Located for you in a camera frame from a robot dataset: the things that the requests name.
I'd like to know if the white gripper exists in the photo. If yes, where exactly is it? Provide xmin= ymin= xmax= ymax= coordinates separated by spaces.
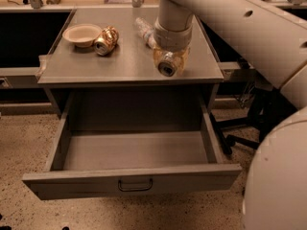
xmin=153 ymin=19 xmax=193 ymax=75

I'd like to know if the silver redbull can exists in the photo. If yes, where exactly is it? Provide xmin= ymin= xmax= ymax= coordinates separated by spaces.
xmin=157 ymin=52 xmax=177 ymax=77

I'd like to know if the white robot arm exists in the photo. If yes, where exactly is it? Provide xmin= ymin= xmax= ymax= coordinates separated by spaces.
xmin=154 ymin=0 xmax=307 ymax=230

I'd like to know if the gold crushed can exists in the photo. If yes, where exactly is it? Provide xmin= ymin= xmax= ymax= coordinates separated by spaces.
xmin=93 ymin=26 xmax=119 ymax=56

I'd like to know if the grey drawer cabinet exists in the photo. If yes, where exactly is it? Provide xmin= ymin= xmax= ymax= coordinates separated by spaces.
xmin=36 ymin=6 xmax=224 ymax=118

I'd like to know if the open grey top drawer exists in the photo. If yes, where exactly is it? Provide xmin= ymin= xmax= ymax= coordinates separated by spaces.
xmin=22 ymin=91 xmax=241 ymax=200

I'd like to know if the clear plastic water bottle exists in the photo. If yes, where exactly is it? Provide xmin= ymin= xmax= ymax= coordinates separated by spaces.
xmin=135 ymin=17 xmax=156 ymax=49

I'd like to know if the cream paper bowl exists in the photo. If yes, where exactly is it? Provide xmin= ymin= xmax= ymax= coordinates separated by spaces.
xmin=62 ymin=24 xmax=102 ymax=48

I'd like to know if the black office chair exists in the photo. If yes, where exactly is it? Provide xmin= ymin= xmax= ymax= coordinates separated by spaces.
xmin=209 ymin=87 xmax=296 ymax=155

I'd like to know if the black drawer handle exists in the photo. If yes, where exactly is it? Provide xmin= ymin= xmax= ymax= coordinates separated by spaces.
xmin=118 ymin=178 xmax=154 ymax=193

